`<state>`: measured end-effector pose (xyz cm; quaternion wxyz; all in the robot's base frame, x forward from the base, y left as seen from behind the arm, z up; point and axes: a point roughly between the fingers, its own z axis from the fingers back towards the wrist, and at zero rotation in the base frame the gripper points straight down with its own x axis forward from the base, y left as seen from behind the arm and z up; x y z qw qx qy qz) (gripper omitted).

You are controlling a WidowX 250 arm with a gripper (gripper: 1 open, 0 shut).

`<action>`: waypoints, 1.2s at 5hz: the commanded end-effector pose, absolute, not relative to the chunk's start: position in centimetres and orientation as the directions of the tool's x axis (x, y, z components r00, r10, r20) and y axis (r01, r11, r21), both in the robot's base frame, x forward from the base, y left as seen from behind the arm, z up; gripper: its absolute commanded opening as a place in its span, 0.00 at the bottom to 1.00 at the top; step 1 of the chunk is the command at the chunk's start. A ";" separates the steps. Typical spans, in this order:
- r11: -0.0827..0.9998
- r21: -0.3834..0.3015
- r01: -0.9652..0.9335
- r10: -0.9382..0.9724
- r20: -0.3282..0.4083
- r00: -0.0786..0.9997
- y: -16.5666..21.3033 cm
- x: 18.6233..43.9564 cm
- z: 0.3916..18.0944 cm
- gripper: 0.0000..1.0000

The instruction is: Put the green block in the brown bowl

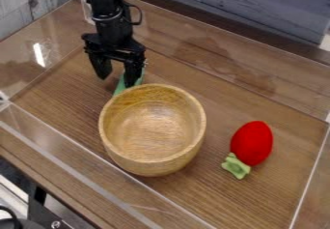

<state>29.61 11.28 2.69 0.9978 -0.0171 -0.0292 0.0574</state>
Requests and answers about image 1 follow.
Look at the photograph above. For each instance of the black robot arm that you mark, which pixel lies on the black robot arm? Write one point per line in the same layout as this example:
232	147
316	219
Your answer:
113	7

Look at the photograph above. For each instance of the brown wooden bowl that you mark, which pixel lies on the brown wooden bowl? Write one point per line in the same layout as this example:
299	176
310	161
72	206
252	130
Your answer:
151	128

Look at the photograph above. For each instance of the black metal table bracket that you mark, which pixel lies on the black metal table bracket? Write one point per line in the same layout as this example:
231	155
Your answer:
49	213

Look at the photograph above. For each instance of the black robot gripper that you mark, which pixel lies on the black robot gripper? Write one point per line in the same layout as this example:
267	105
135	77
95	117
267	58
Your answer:
112	43

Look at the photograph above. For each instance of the green rectangular block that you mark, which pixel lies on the green rectangular block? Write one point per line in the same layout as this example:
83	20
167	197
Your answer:
121	86

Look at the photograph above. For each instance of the red plush strawberry toy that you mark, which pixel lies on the red plush strawberry toy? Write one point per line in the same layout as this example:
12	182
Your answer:
250	148

